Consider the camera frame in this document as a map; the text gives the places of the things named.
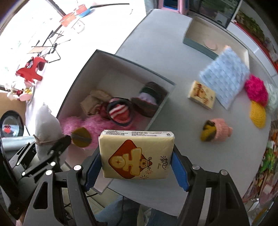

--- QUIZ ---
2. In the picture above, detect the white cloth bundle with twine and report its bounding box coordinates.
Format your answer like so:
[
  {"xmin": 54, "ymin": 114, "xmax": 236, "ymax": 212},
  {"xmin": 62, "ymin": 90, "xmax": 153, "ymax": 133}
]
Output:
[{"xmin": 34, "ymin": 105, "xmax": 63, "ymax": 160}]

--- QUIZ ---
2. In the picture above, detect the beige sock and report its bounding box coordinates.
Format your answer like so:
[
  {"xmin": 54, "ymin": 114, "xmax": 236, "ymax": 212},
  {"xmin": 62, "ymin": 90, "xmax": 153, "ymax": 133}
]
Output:
[{"xmin": 80, "ymin": 90, "xmax": 112, "ymax": 115}]

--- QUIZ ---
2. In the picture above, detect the yellow tissue pack red diamond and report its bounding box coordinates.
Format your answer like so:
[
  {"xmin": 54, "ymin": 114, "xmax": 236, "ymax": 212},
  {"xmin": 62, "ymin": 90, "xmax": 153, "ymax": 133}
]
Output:
[{"xmin": 99, "ymin": 130, "xmax": 175, "ymax": 180}]

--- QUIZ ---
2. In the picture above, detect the striped purple knitted hat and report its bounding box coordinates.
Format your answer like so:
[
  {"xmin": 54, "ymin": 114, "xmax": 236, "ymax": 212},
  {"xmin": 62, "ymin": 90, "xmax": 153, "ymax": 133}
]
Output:
[{"xmin": 131, "ymin": 82, "xmax": 168, "ymax": 118}]

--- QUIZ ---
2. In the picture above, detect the dark red knitted flower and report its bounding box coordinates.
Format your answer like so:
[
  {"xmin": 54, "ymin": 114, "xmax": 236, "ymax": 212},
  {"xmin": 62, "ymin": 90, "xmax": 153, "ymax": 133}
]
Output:
[{"xmin": 96, "ymin": 102, "xmax": 109, "ymax": 120}]

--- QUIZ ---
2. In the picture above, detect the brown felt disc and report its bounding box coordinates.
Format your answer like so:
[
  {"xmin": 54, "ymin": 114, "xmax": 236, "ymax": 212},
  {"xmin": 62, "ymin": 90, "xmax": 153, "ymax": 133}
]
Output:
[{"xmin": 71, "ymin": 127, "xmax": 92, "ymax": 148}]

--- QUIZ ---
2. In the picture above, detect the cluttered snack pile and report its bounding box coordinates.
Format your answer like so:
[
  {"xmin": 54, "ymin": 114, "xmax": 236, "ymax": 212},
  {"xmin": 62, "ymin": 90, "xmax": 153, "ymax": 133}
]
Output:
[{"xmin": 242, "ymin": 120, "xmax": 277, "ymax": 205}]

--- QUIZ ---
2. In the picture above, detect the light pink fluffy pompom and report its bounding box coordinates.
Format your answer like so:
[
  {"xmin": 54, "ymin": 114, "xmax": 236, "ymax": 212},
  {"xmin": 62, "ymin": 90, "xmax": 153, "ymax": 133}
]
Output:
[{"xmin": 60, "ymin": 115, "xmax": 136, "ymax": 150}]

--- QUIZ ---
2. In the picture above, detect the red striped rolled sock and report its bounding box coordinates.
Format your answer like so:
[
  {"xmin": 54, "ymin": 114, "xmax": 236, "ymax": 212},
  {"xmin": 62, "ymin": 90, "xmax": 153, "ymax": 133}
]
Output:
[{"xmin": 107, "ymin": 98, "xmax": 133, "ymax": 127}]

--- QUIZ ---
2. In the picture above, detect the pink knitted pouch yellow filling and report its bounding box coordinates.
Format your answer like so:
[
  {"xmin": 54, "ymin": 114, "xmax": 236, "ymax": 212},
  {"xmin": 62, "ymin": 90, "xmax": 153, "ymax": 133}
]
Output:
[{"xmin": 200, "ymin": 118, "xmax": 233, "ymax": 142}]

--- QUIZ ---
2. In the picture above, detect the red plastic stool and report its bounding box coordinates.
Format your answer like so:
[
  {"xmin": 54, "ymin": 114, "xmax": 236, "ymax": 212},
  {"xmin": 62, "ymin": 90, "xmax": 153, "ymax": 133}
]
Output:
[{"xmin": 15, "ymin": 57, "xmax": 48, "ymax": 82}]

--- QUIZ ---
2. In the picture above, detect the dark green storage box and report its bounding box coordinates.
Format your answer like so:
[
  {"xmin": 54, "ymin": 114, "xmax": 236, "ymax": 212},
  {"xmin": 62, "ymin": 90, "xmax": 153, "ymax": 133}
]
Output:
[{"xmin": 56, "ymin": 49, "xmax": 176, "ymax": 195}]

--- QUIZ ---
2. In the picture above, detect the yellow mesh knitted item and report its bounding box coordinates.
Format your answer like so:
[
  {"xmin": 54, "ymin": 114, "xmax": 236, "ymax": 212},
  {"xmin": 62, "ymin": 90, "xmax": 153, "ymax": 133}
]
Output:
[{"xmin": 250, "ymin": 101, "xmax": 266, "ymax": 129}]

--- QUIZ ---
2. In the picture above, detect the black folding chair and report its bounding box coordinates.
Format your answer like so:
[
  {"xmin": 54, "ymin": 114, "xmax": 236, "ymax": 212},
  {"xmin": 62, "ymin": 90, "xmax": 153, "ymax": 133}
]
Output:
[{"xmin": 27, "ymin": 25, "xmax": 71, "ymax": 63}]

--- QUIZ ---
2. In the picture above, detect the pale green bath pouf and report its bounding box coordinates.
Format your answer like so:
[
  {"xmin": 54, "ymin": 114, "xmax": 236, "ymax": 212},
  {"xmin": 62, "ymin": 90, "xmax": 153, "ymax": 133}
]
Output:
[{"xmin": 265, "ymin": 82, "xmax": 278, "ymax": 113}]

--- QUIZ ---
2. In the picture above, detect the yellow tissue pack bear print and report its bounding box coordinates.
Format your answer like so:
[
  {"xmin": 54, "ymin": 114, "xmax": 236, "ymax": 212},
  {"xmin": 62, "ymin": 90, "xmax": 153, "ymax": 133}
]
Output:
[{"xmin": 188, "ymin": 80, "xmax": 216, "ymax": 110}]

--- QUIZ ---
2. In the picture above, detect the magenta fluffy pompom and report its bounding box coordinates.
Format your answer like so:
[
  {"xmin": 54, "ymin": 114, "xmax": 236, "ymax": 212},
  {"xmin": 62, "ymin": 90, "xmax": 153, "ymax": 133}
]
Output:
[{"xmin": 244, "ymin": 74, "xmax": 268, "ymax": 107}]

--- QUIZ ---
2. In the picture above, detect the red basin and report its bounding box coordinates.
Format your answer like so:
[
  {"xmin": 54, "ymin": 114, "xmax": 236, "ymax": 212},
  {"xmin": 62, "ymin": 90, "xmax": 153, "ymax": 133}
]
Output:
[{"xmin": 59, "ymin": 4, "xmax": 91, "ymax": 27}]

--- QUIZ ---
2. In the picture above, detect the light blue dotted blanket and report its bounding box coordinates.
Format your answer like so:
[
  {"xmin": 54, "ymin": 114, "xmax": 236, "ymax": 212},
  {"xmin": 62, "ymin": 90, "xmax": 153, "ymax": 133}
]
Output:
[{"xmin": 199, "ymin": 46, "xmax": 250, "ymax": 110}]

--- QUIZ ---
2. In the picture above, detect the round wooden coaster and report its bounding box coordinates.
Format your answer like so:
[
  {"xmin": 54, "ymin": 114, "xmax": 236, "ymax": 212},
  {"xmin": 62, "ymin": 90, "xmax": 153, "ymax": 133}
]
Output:
[{"xmin": 204, "ymin": 39, "xmax": 217, "ymax": 51}]

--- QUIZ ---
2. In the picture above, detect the shallow teal box lid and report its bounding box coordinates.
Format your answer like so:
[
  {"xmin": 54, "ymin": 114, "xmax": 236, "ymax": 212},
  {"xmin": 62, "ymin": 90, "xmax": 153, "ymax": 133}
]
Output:
[{"xmin": 183, "ymin": 16, "xmax": 250, "ymax": 67}]

